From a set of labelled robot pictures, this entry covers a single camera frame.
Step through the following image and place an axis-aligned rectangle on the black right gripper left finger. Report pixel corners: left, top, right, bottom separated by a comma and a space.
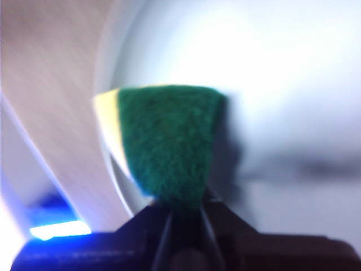
11, 206, 170, 271

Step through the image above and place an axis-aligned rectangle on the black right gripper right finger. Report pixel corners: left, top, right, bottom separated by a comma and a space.
202, 194, 359, 271

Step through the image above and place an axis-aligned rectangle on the green and yellow sponge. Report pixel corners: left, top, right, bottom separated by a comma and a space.
92, 84, 228, 211

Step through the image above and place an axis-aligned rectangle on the light blue round plate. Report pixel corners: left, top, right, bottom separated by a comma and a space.
94, 0, 361, 237

